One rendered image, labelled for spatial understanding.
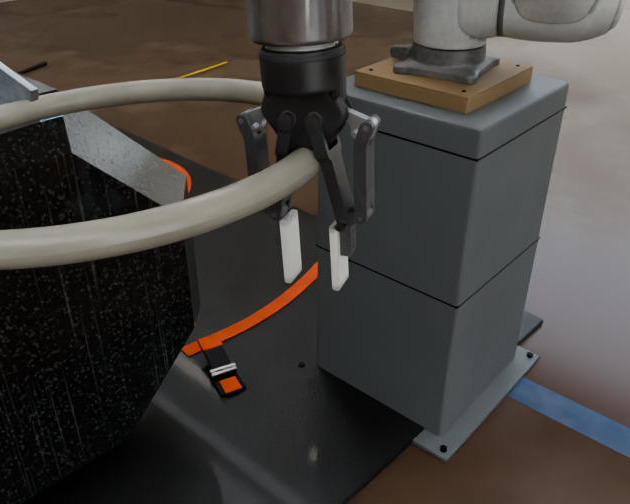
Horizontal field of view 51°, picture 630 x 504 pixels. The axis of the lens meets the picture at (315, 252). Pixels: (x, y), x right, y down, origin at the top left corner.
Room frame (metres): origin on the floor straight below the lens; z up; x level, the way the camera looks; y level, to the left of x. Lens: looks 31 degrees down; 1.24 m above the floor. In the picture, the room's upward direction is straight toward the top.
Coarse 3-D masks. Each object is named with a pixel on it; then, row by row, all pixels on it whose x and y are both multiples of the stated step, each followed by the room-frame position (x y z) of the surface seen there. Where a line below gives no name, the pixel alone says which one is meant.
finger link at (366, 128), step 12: (360, 132) 0.55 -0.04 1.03; (372, 132) 0.55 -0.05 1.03; (360, 144) 0.55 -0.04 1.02; (372, 144) 0.56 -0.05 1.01; (360, 156) 0.55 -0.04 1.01; (372, 156) 0.56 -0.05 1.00; (360, 168) 0.55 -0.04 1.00; (372, 168) 0.56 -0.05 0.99; (360, 180) 0.54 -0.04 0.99; (372, 180) 0.56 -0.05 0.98; (360, 192) 0.54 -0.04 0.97; (372, 192) 0.56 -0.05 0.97; (360, 204) 0.54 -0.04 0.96; (372, 204) 0.56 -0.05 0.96; (360, 216) 0.54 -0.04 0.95
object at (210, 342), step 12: (216, 336) 1.47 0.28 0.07; (204, 348) 1.43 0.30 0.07; (216, 348) 1.43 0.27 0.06; (216, 360) 1.39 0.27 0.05; (228, 360) 1.40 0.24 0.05; (216, 372) 1.35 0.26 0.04; (228, 372) 1.37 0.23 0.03; (216, 384) 1.33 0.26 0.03; (228, 384) 1.32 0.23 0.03; (240, 384) 1.33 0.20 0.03
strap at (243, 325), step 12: (180, 168) 2.73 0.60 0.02; (312, 276) 1.85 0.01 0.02; (300, 288) 1.78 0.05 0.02; (276, 300) 1.72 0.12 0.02; (288, 300) 1.72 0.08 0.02; (264, 312) 1.65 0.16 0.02; (240, 324) 1.59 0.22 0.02; (252, 324) 1.59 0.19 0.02; (228, 336) 1.54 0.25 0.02; (192, 348) 1.48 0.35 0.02
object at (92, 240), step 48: (48, 96) 0.84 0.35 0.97; (96, 96) 0.86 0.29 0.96; (144, 96) 0.87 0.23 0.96; (192, 96) 0.87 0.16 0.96; (240, 96) 0.83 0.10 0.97; (240, 192) 0.48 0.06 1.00; (288, 192) 0.52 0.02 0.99; (0, 240) 0.42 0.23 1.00; (48, 240) 0.42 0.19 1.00; (96, 240) 0.42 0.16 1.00; (144, 240) 0.43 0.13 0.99
